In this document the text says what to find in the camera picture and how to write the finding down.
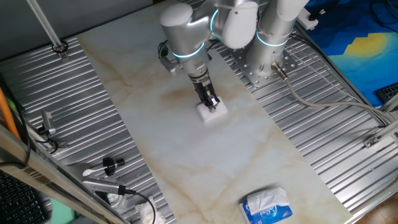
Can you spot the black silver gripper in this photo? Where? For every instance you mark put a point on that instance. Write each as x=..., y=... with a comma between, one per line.
x=203, y=88

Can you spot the white sponge block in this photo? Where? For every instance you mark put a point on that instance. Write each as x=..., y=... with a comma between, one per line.
x=217, y=113

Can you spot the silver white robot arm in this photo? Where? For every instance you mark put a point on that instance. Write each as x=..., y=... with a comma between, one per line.
x=269, y=49

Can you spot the marble pattern slab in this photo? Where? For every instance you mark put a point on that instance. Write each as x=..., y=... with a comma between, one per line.
x=202, y=149

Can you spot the blue tissue pack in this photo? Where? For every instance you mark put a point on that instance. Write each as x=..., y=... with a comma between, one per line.
x=267, y=208

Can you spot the black knob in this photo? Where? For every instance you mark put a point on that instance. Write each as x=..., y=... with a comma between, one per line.
x=109, y=165

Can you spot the crumpled white tissue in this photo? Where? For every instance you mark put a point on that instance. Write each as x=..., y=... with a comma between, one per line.
x=147, y=214

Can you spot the white plastic spoon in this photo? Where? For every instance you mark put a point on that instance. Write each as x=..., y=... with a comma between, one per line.
x=88, y=172

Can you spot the blue yellow mat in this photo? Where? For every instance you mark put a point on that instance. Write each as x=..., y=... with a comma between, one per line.
x=357, y=56

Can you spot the black keyboard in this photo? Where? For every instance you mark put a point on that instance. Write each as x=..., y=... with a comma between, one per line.
x=18, y=202
x=388, y=91

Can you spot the aluminium profile bar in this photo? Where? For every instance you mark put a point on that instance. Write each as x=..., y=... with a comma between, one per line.
x=388, y=130

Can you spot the aluminium pole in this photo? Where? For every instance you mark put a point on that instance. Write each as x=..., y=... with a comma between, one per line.
x=46, y=26

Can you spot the orange tube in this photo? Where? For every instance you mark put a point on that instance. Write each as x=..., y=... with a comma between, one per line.
x=7, y=115

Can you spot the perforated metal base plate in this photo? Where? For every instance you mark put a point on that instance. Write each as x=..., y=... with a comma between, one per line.
x=258, y=77

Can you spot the wrist camera on grey bracket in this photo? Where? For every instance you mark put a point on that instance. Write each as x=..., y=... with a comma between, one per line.
x=168, y=60

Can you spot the silver ribbed camera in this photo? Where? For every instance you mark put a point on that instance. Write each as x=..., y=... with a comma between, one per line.
x=101, y=185

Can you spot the small metal bracket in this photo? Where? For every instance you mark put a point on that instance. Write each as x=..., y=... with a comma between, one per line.
x=62, y=145

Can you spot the metal corner bracket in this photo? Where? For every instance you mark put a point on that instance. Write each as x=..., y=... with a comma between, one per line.
x=370, y=142

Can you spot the metal clamp bracket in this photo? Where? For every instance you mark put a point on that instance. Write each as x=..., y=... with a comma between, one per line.
x=48, y=121

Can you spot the aluminium frame beam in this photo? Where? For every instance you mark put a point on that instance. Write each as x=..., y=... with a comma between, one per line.
x=46, y=177

